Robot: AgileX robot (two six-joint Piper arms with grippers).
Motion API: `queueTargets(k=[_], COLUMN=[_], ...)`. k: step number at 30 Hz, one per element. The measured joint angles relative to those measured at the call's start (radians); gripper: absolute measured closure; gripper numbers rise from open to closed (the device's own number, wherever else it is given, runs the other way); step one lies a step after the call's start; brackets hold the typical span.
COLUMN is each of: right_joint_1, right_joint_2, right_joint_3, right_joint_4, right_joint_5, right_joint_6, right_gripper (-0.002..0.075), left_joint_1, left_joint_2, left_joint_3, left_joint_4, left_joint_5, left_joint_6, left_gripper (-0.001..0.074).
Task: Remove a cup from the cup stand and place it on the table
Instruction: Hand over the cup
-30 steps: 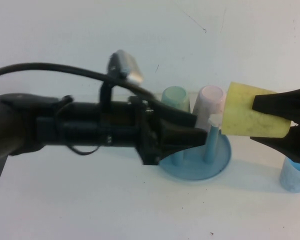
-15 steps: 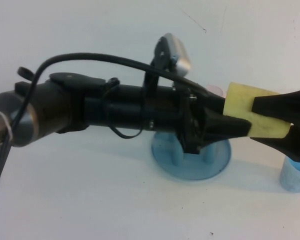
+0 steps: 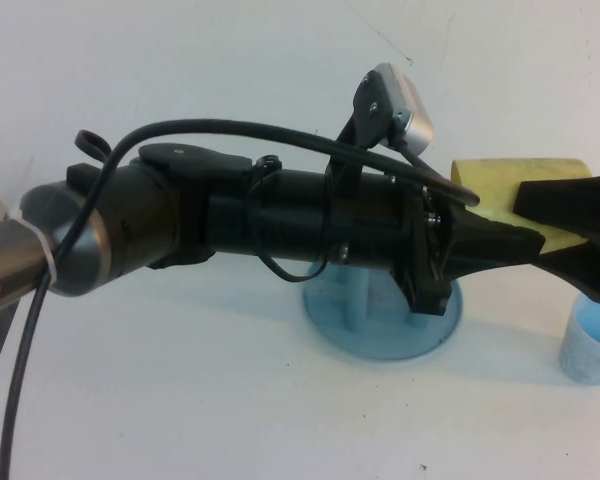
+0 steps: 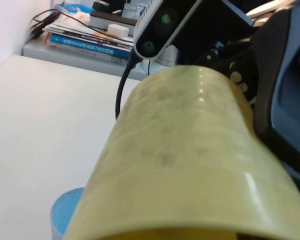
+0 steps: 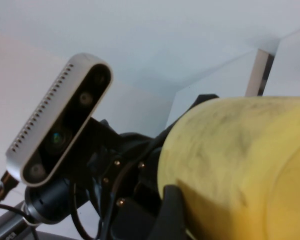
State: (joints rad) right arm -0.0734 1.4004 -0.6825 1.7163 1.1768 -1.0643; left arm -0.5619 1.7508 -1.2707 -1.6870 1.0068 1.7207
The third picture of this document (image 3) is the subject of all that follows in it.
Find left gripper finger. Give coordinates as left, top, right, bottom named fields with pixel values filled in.
left=449, top=207, right=547, bottom=287

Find white cable tie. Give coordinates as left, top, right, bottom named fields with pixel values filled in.
left=2, top=212, right=57, bottom=284

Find blue cup stand with pegs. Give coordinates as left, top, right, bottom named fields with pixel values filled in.
left=302, top=262, right=465, bottom=362

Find thick black camera cable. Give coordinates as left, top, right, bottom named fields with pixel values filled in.
left=0, top=118, right=481, bottom=480

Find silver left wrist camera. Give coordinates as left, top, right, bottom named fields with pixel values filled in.
left=374, top=63, right=437, bottom=157

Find black strap loop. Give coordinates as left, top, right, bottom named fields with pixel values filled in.
left=74, top=129, right=112, bottom=166

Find thin black wire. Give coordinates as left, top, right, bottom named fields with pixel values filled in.
left=244, top=154, right=334, bottom=284

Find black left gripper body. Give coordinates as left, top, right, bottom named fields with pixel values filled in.
left=324, top=169, right=456, bottom=319

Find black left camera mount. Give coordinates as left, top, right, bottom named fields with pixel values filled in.
left=324, top=69, right=401, bottom=201

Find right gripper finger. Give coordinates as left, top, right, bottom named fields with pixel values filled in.
left=537, top=238, right=600, bottom=305
left=514, top=172, right=600, bottom=240

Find yellow plastic cup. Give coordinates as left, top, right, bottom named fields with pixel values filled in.
left=449, top=157, right=595, bottom=257

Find blue plastic cup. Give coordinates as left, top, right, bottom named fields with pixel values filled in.
left=558, top=292, right=600, bottom=386

